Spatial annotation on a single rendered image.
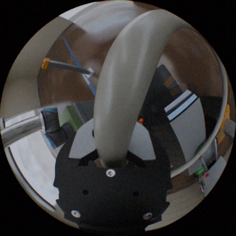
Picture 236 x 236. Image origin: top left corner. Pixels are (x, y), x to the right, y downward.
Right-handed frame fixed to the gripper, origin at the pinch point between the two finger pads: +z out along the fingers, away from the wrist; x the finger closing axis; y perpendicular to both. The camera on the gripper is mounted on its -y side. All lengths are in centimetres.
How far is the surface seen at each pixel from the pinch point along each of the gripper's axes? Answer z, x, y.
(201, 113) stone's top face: 16, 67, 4
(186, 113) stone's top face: 22, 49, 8
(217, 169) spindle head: -29, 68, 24
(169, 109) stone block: 31, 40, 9
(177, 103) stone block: 30, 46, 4
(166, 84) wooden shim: 101, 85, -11
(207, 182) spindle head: -31, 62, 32
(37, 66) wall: 343, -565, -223
